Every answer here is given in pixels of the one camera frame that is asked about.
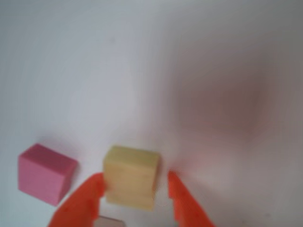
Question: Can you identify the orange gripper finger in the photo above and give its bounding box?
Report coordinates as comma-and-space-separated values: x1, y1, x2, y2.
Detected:
167, 171, 216, 227
47, 173, 106, 227

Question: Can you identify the yellow cuboid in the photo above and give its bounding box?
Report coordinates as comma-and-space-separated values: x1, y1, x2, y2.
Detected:
103, 145, 160, 211

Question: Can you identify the pink cuboid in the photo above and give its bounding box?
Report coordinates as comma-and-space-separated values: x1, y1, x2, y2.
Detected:
18, 143, 79, 206

